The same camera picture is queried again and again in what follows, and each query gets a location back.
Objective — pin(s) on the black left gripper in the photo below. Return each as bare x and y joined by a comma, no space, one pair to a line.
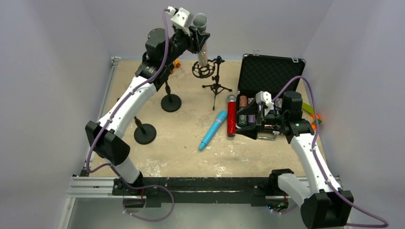
196,37

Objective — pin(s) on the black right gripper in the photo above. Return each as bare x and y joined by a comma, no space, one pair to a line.
260,119

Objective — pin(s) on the rhinestone silver microphone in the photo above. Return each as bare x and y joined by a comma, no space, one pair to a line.
199,22

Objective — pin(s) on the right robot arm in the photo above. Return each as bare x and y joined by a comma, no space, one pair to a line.
322,203

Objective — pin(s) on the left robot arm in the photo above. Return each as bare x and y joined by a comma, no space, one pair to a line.
105,135

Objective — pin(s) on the red glitter microphone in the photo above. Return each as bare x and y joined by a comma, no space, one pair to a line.
231,117

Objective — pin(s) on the blue toy microphone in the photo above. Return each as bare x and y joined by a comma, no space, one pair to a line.
221,117

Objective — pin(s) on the red toy block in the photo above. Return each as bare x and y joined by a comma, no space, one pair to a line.
176,64

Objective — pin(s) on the black poker chip case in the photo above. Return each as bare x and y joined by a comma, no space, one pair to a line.
280,77

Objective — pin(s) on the green orange toy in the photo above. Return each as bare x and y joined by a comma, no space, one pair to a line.
315,116

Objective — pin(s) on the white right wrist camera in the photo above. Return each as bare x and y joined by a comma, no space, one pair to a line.
264,101

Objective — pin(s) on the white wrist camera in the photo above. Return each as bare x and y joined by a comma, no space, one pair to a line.
181,19
264,101

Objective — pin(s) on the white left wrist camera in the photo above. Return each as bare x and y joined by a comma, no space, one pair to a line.
181,19

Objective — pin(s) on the black tripod shock mount stand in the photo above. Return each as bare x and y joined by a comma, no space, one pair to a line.
211,70

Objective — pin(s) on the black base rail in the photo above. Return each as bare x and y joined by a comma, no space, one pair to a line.
204,190

